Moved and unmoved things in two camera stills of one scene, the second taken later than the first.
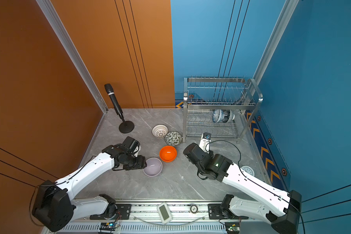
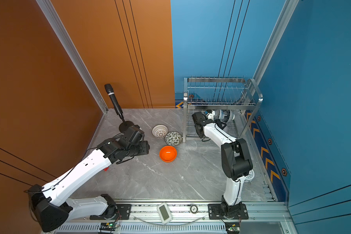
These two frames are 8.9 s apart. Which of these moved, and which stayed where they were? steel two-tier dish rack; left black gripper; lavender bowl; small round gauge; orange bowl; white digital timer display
Moved: lavender bowl; left black gripper
Stayed: small round gauge; orange bowl; steel two-tier dish rack; white digital timer display
